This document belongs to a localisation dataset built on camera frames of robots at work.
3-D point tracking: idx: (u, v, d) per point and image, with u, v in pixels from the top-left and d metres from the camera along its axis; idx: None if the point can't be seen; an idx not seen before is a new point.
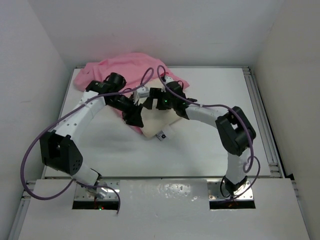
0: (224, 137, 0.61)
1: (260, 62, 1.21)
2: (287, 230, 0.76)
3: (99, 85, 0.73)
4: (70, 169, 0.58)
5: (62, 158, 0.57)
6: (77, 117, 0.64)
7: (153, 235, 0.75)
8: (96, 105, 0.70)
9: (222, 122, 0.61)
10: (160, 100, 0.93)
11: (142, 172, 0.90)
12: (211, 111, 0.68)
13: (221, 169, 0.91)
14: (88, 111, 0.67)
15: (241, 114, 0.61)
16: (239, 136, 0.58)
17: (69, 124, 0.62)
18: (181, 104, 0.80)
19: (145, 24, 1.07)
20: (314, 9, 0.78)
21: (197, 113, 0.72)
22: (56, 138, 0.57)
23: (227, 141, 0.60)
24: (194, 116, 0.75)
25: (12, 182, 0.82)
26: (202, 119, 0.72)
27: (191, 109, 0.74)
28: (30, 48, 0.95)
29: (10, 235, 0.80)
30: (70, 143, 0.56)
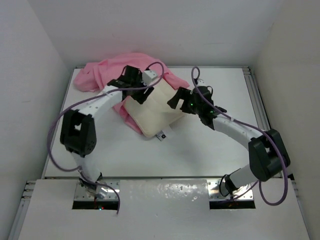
0: (255, 159, 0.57)
1: (260, 62, 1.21)
2: (286, 230, 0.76)
3: (118, 82, 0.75)
4: (85, 148, 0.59)
5: (81, 135, 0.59)
6: (99, 102, 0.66)
7: (153, 235, 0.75)
8: (116, 97, 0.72)
9: (256, 146, 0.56)
10: (185, 103, 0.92)
11: (143, 172, 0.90)
12: (244, 130, 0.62)
13: (221, 170, 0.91)
14: (109, 99, 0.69)
15: (277, 139, 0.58)
16: (272, 162, 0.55)
17: (91, 107, 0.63)
18: (208, 112, 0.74)
19: (145, 24, 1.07)
20: (314, 9, 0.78)
21: (225, 126, 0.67)
22: (77, 117, 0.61)
23: (257, 164, 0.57)
24: (220, 129, 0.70)
25: (12, 182, 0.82)
26: (230, 134, 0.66)
27: (219, 121, 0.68)
28: (30, 48, 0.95)
29: (10, 235, 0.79)
30: (91, 120, 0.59)
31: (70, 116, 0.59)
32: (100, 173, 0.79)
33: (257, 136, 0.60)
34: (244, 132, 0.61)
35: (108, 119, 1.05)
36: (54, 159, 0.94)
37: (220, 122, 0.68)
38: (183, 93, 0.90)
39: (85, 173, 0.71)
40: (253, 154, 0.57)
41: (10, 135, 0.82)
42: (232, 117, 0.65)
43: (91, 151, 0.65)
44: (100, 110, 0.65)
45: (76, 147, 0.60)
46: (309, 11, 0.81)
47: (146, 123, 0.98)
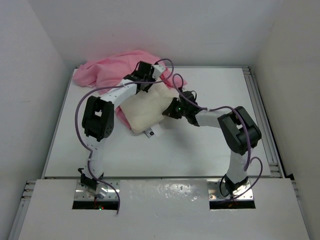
0: (227, 134, 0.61)
1: (260, 62, 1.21)
2: (287, 230, 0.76)
3: (133, 77, 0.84)
4: (104, 133, 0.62)
5: (102, 118, 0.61)
6: (117, 92, 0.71)
7: (153, 235, 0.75)
8: (131, 90, 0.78)
9: (224, 119, 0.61)
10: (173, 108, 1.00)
11: (143, 172, 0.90)
12: (217, 114, 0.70)
13: (220, 169, 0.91)
14: (125, 91, 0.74)
15: (245, 114, 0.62)
16: (242, 135, 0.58)
17: (110, 96, 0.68)
18: (193, 112, 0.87)
19: (146, 24, 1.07)
20: (314, 9, 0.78)
21: (204, 117, 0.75)
22: (99, 102, 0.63)
23: (230, 138, 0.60)
24: (203, 122, 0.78)
25: (12, 182, 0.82)
26: (212, 123, 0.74)
27: (200, 115, 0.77)
28: (30, 48, 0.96)
29: (10, 235, 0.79)
30: (112, 105, 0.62)
31: (94, 101, 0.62)
32: (101, 171, 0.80)
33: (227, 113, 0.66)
34: (217, 114, 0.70)
35: None
36: (54, 159, 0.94)
37: (200, 116, 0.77)
38: (174, 101, 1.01)
39: (92, 163, 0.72)
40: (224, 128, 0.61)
41: (10, 135, 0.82)
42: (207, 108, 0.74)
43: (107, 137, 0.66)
44: (117, 99, 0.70)
45: (96, 130, 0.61)
46: (308, 11, 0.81)
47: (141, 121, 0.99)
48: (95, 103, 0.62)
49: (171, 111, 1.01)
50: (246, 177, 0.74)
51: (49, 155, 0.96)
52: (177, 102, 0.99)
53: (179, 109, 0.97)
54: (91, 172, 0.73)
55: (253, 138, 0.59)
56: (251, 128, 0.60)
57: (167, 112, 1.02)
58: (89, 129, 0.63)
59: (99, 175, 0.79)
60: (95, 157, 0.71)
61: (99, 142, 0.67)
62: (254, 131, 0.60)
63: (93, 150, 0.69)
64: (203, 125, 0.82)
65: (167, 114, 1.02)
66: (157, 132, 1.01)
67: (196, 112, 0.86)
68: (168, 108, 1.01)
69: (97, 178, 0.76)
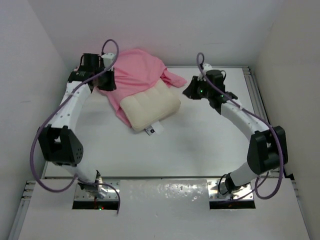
0: (253, 152, 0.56)
1: (260, 62, 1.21)
2: (286, 230, 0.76)
3: (79, 73, 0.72)
4: (75, 158, 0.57)
5: (65, 146, 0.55)
6: (69, 107, 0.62)
7: (153, 235, 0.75)
8: (83, 94, 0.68)
9: (258, 139, 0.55)
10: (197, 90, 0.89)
11: (143, 172, 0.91)
12: (249, 121, 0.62)
13: (220, 170, 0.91)
14: (76, 100, 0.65)
15: (281, 137, 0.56)
16: (270, 158, 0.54)
17: (62, 116, 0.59)
18: (216, 96, 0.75)
19: (145, 24, 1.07)
20: (314, 9, 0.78)
21: (232, 113, 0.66)
22: (51, 131, 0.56)
23: (255, 156, 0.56)
24: (228, 115, 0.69)
25: (12, 182, 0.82)
26: (237, 122, 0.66)
27: (228, 107, 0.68)
28: (30, 48, 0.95)
29: (10, 235, 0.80)
30: (69, 132, 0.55)
31: (46, 133, 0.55)
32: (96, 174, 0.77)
33: (262, 129, 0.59)
34: (250, 123, 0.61)
35: (108, 119, 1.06)
36: None
37: (228, 109, 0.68)
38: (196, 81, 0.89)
39: (83, 176, 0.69)
40: (253, 147, 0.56)
41: (10, 136, 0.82)
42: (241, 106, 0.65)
43: (80, 159, 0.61)
44: (73, 115, 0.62)
45: (66, 159, 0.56)
46: (309, 11, 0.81)
47: (141, 122, 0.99)
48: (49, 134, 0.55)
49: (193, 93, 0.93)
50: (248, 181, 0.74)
51: None
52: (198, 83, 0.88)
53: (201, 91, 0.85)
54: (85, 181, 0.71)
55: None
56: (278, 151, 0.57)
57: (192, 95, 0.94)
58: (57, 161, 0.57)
59: (95, 178, 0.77)
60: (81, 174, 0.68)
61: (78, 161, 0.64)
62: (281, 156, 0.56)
63: (77, 172, 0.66)
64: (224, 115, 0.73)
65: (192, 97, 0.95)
66: (157, 129, 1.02)
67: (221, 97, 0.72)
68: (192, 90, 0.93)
69: (93, 183, 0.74)
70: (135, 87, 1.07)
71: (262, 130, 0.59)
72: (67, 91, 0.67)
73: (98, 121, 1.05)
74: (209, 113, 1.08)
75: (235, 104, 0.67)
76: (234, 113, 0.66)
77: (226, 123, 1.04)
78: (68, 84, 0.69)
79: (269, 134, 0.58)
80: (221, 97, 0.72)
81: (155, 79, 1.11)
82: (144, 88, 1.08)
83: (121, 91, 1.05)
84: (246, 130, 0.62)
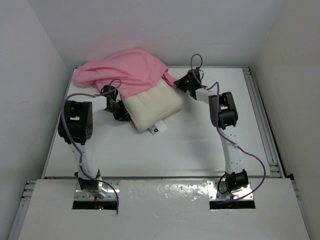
0: (212, 112, 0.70)
1: (260, 62, 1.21)
2: (286, 230, 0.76)
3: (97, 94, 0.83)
4: (86, 134, 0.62)
5: (81, 120, 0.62)
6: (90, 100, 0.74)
7: (153, 235, 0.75)
8: (102, 100, 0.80)
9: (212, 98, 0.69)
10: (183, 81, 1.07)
11: (143, 172, 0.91)
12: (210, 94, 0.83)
13: (220, 169, 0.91)
14: (97, 100, 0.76)
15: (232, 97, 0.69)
16: (222, 113, 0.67)
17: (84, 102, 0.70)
18: (195, 88, 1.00)
19: (146, 24, 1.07)
20: (314, 10, 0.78)
21: (202, 94, 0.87)
22: (74, 106, 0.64)
23: (212, 114, 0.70)
24: (200, 97, 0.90)
25: (12, 181, 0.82)
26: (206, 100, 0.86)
27: (200, 91, 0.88)
28: (30, 48, 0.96)
29: (10, 235, 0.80)
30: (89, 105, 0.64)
31: (70, 104, 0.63)
32: (97, 172, 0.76)
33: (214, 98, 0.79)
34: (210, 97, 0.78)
35: (108, 119, 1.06)
36: (54, 159, 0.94)
37: (200, 93, 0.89)
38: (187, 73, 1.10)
39: (85, 166, 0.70)
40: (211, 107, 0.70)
41: (10, 135, 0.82)
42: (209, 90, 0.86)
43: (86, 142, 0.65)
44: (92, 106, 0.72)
45: (77, 134, 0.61)
46: (309, 11, 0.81)
47: (144, 117, 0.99)
48: (71, 107, 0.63)
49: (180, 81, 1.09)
50: (243, 169, 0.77)
51: (49, 155, 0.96)
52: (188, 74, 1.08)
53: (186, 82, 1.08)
54: (86, 174, 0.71)
55: (230, 118, 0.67)
56: (230, 110, 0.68)
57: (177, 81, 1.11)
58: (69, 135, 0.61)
59: (96, 174, 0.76)
60: (86, 161, 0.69)
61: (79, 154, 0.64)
62: (233, 113, 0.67)
63: (82, 155, 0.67)
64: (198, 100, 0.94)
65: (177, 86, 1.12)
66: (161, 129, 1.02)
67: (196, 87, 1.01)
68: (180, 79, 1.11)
69: (94, 178, 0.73)
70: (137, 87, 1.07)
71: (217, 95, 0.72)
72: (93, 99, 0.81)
73: (98, 121, 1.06)
74: (209, 111, 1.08)
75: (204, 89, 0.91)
76: (205, 94, 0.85)
77: None
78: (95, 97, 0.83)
79: (224, 99, 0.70)
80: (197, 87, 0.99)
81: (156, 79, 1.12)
82: (145, 88, 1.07)
83: (124, 91, 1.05)
84: None
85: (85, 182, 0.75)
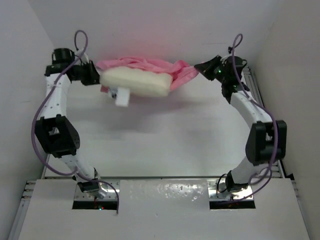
0: (252, 142, 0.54)
1: (259, 63, 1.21)
2: (286, 229, 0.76)
3: (55, 68, 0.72)
4: (76, 144, 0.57)
5: (62, 135, 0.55)
6: (57, 98, 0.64)
7: (153, 235, 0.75)
8: (64, 84, 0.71)
9: (259, 129, 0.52)
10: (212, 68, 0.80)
11: (143, 172, 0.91)
12: (256, 111, 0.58)
13: (221, 170, 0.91)
14: (61, 90, 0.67)
15: (284, 131, 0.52)
16: (266, 150, 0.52)
17: (53, 107, 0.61)
18: (231, 85, 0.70)
19: (146, 25, 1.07)
20: (314, 9, 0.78)
21: (240, 103, 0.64)
22: (46, 123, 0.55)
23: (252, 146, 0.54)
24: (235, 104, 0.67)
25: (12, 181, 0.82)
26: (243, 114, 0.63)
27: (238, 97, 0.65)
28: (30, 48, 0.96)
29: (10, 235, 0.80)
30: (65, 124, 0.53)
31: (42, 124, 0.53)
32: (94, 174, 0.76)
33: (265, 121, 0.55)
34: (254, 114, 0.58)
35: (108, 119, 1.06)
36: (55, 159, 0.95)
37: (236, 99, 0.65)
38: (216, 59, 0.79)
39: (82, 170, 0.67)
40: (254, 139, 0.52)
41: (10, 135, 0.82)
42: (250, 97, 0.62)
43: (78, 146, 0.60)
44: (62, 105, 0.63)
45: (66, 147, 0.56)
46: (308, 11, 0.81)
47: (110, 73, 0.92)
48: (43, 126, 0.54)
49: (208, 70, 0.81)
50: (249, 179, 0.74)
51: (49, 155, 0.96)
52: (220, 62, 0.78)
53: (219, 71, 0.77)
54: (84, 177, 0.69)
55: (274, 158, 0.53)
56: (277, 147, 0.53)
57: (203, 68, 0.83)
58: (58, 151, 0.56)
59: (94, 174, 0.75)
60: (82, 167, 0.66)
61: (76, 155, 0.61)
62: (279, 150, 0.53)
63: (78, 163, 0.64)
64: (231, 104, 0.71)
65: (199, 70, 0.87)
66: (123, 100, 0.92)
67: (234, 87, 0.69)
68: (210, 65, 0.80)
69: (92, 180, 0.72)
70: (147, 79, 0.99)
71: (265, 122, 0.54)
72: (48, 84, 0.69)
73: (98, 121, 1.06)
74: (209, 111, 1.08)
75: (246, 96, 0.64)
76: (241, 102, 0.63)
77: (226, 123, 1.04)
78: (47, 77, 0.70)
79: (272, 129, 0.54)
80: (234, 87, 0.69)
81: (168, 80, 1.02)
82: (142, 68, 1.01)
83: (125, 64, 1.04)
84: (248, 121, 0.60)
85: (85, 182, 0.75)
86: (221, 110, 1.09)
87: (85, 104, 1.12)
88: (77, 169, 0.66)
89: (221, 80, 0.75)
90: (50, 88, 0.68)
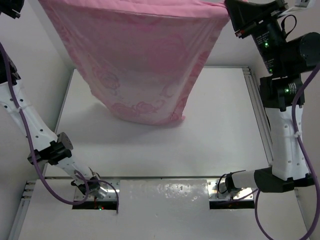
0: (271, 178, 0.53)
1: (259, 63, 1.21)
2: (287, 229, 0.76)
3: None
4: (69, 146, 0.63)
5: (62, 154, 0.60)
6: (34, 123, 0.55)
7: (153, 235, 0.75)
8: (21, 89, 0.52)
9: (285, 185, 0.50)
10: (257, 28, 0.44)
11: (143, 172, 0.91)
12: (293, 159, 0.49)
13: (221, 169, 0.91)
14: (27, 108, 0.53)
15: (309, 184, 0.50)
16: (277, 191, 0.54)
17: (39, 135, 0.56)
18: (281, 84, 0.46)
19: None
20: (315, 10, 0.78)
21: (281, 136, 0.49)
22: (43, 153, 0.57)
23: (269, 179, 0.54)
24: (271, 121, 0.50)
25: (13, 181, 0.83)
26: (276, 145, 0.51)
27: (280, 125, 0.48)
28: (31, 47, 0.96)
29: (10, 235, 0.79)
30: (64, 145, 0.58)
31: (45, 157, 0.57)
32: (92, 173, 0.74)
33: (297, 173, 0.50)
34: (290, 162, 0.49)
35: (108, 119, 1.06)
36: None
37: (279, 124, 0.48)
38: (267, 17, 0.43)
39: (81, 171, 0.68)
40: (275, 182, 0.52)
41: (10, 134, 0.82)
42: (298, 133, 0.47)
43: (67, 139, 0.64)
44: (43, 124, 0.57)
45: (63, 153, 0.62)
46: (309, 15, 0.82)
47: None
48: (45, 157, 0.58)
49: (247, 32, 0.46)
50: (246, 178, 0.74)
51: None
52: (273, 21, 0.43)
53: (264, 44, 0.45)
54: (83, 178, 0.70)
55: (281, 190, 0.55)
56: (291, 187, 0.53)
57: (239, 26, 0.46)
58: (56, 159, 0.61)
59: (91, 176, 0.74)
60: (79, 168, 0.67)
61: (72, 156, 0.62)
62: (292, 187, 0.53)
63: (75, 166, 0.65)
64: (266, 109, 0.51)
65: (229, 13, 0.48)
66: None
67: (285, 92, 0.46)
68: (252, 24, 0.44)
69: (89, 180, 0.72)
70: (103, 43, 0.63)
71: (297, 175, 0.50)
72: (6, 106, 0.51)
73: (99, 121, 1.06)
74: (209, 111, 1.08)
75: (294, 127, 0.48)
76: (283, 133, 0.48)
77: (226, 123, 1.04)
78: None
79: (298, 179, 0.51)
80: (284, 90, 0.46)
81: (140, 38, 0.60)
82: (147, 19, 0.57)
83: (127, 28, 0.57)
84: (278, 157, 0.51)
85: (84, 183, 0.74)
86: (221, 110, 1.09)
87: (85, 103, 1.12)
88: (78, 172, 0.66)
89: (266, 61, 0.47)
90: (14, 113, 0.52)
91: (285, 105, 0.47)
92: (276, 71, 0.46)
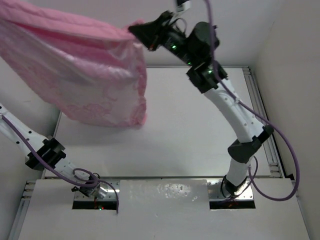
0: (241, 149, 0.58)
1: (259, 62, 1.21)
2: (287, 229, 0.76)
3: None
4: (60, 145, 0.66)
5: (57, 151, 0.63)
6: (22, 126, 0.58)
7: (153, 236, 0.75)
8: None
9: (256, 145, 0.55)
10: (163, 40, 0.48)
11: (143, 172, 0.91)
12: (247, 120, 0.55)
13: (220, 169, 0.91)
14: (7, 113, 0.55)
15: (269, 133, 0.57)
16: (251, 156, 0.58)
17: (31, 137, 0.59)
18: (204, 70, 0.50)
19: None
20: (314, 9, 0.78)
21: (227, 107, 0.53)
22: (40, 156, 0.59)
23: (243, 151, 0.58)
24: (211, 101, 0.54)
25: (12, 181, 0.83)
26: (226, 117, 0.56)
27: (221, 99, 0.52)
28: None
29: (10, 235, 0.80)
30: (57, 142, 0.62)
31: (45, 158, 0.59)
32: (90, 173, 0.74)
33: (255, 129, 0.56)
34: (247, 124, 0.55)
35: None
36: None
37: (220, 99, 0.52)
38: (161, 30, 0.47)
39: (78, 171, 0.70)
40: (247, 148, 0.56)
41: None
42: (237, 99, 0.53)
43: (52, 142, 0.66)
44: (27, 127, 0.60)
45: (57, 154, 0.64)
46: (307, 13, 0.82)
47: None
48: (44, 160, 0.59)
49: (156, 45, 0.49)
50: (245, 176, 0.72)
51: None
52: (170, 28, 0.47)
53: (173, 47, 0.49)
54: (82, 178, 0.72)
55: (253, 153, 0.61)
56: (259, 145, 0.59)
57: (148, 43, 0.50)
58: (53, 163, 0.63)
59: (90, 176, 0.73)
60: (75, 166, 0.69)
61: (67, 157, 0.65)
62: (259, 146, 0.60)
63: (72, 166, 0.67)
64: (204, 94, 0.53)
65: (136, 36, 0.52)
66: None
67: (208, 73, 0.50)
68: (155, 38, 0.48)
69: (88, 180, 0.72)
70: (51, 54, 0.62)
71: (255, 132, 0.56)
72: None
73: None
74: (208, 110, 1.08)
75: (232, 96, 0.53)
76: (227, 105, 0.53)
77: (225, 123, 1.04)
78: None
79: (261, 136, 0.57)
80: (207, 72, 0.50)
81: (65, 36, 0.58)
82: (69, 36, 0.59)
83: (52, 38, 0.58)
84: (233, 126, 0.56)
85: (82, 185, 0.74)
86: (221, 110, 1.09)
87: None
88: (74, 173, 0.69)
89: (181, 58, 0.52)
90: None
91: (215, 83, 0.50)
92: (193, 61, 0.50)
